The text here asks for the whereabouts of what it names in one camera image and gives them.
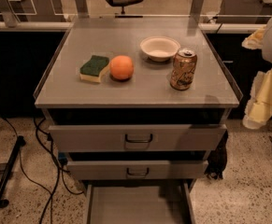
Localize middle grey drawer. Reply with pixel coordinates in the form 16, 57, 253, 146
67, 161, 208, 180

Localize black stand leg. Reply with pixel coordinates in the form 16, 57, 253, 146
0, 135, 26, 208

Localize bottom grey drawer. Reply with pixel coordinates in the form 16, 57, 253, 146
83, 180, 196, 224

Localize white bowl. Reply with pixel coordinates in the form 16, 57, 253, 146
140, 36, 180, 62

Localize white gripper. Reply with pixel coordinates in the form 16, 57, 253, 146
242, 18, 272, 130

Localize orange fruit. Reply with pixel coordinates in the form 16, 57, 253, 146
110, 55, 134, 80

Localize black cable bundle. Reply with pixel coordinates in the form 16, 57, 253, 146
205, 131, 229, 180

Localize black floor cable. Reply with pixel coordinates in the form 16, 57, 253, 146
1, 117, 85, 224

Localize grey drawer cabinet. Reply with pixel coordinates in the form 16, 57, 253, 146
33, 15, 244, 224

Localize grey drawer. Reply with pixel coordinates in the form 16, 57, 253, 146
67, 161, 208, 180
49, 124, 226, 152
83, 180, 196, 224

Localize orange soda can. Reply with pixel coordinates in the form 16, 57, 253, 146
170, 48, 197, 91

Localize top grey drawer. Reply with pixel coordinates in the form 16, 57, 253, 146
49, 124, 226, 152

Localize green yellow sponge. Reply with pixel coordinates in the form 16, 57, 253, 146
79, 55, 109, 83

